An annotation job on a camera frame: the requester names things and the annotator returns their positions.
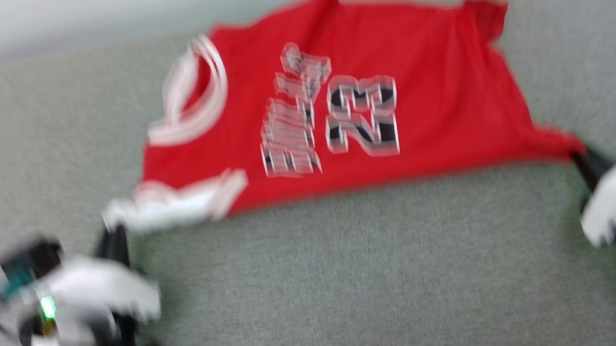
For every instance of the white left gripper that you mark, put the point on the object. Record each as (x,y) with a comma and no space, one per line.
(99,289)

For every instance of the red basketball jersey white trim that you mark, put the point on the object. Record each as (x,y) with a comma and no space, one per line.
(443,98)

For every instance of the grey fabric sofa cushion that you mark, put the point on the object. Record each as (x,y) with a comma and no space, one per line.
(361,281)

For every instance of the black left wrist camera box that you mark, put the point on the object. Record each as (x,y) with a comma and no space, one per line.
(31,260)

